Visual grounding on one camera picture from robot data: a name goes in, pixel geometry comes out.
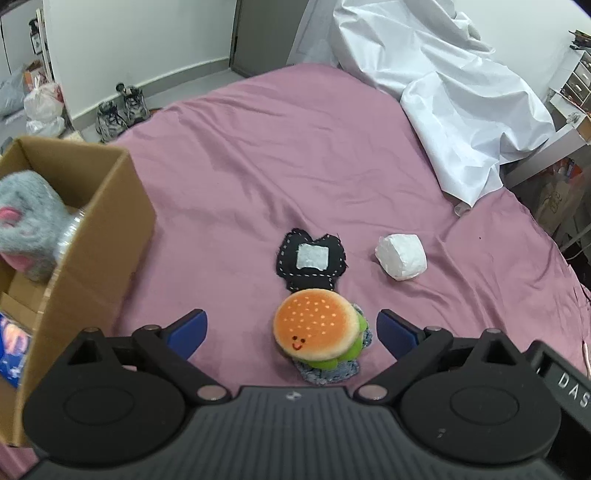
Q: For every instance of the white cover sheet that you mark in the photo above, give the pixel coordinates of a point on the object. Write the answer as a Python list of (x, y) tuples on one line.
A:
[(438, 83)]

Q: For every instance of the black felt patch white square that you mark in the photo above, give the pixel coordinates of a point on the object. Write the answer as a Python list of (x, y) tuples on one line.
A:
[(288, 263)]

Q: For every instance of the white plastic bag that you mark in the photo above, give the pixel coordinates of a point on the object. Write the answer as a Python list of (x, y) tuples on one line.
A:
[(44, 107)]

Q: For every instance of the white drawer organizer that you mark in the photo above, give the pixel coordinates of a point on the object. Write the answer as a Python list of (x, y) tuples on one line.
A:
[(578, 79)]

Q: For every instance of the grey fluffy plush toy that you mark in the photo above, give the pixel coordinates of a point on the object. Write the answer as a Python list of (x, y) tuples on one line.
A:
[(25, 221)]

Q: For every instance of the white foam lump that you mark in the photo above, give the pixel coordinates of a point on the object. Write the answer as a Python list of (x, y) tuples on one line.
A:
[(401, 256)]

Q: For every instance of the pink bed sheet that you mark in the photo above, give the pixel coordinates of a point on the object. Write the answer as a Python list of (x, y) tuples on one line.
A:
[(277, 161)]

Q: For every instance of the burger plush toy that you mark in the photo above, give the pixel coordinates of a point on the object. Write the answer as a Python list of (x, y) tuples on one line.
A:
[(316, 327)]

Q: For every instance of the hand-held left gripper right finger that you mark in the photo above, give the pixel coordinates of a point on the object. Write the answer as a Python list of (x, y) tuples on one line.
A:
[(395, 330)]

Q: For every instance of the white desk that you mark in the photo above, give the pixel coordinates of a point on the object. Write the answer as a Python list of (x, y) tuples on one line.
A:
[(554, 141)]

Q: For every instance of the cartoon paper bag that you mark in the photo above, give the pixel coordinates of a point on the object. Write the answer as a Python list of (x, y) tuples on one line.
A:
[(559, 194)]

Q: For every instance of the brown cardboard box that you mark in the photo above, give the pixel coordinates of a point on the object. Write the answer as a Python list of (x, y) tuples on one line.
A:
[(101, 258)]

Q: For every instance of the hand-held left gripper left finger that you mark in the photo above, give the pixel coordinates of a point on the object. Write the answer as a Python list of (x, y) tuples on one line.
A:
[(188, 331)]

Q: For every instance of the grey door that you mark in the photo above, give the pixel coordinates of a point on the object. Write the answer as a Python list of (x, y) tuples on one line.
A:
[(263, 32)]

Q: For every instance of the small clear plastic cap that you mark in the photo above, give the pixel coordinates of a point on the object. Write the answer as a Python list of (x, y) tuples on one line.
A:
[(461, 210)]

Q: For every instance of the blue tissue pack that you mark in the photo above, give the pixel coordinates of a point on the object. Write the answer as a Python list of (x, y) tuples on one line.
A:
[(11, 347)]

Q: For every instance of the grey plastic bag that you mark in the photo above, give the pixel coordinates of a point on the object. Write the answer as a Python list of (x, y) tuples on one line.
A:
[(11, 94)]

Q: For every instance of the denim fabric patch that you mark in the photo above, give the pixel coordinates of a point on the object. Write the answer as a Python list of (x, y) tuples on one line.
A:
[(325, 373)]

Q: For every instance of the orange cardboard box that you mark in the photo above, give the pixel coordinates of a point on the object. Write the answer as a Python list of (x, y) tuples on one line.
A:
[(32, 74)]

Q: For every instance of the clear bag of white beads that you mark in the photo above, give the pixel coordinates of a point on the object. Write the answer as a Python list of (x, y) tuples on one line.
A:
[(69, 233)]

